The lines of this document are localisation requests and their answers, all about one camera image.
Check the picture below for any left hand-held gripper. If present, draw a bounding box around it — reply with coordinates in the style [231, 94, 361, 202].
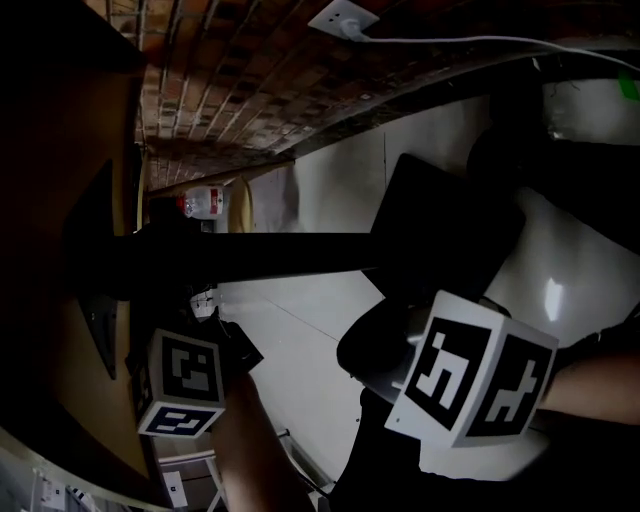
[127, 317, 265, 440]

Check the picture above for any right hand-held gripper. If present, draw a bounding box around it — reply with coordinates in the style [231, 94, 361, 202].
[335, 289, 560, 450]

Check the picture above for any black table base and pole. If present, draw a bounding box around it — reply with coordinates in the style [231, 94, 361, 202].
[62, 159, 401, 381]

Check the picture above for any person's right forearm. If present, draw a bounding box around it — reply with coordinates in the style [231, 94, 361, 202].
[535, 349, 640, 427]

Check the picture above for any white metal rack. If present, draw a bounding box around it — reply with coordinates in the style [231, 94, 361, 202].
[153, 428, 334, 512]

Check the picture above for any white paper sheet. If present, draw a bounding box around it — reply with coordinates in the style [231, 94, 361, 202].
[161, 469, 189, 509]

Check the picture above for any wrapped water bottle pack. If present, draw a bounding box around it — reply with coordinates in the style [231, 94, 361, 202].
[174, 185, 227, 221]

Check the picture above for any person's right black shoe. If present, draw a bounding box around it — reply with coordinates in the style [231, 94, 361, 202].
[465, 124, 554, 194]

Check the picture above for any green tape piece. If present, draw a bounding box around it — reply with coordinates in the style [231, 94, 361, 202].
[617, 71, 640, 102]

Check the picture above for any white power cable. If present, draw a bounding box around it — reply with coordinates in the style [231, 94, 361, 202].
[342, 18, 640, 72]

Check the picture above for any white wall socket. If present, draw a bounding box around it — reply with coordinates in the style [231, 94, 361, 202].
[306, 0, 381, 42]

